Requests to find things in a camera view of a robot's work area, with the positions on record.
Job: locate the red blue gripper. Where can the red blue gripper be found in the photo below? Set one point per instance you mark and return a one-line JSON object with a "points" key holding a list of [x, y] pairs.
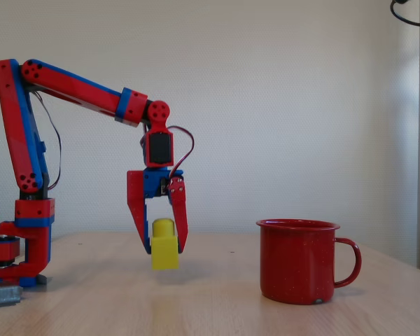
{"points": [[153, 183]]}

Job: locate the yellow toy brick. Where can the yellow toy brick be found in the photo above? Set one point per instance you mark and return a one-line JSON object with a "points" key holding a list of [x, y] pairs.
{"points": [[165, 253]]}

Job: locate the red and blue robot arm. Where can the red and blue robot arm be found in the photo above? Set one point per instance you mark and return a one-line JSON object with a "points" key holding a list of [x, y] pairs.
{"points": [[19, 133]]}

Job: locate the red enamel mug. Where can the red enamel mug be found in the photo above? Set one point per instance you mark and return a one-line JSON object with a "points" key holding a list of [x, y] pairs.
{"points": [[294, 262]]}

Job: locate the grey metal table clamp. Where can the grey metal table clamp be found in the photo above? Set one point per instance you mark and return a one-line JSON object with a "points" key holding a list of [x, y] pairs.
{"points": [[1, 297]]}

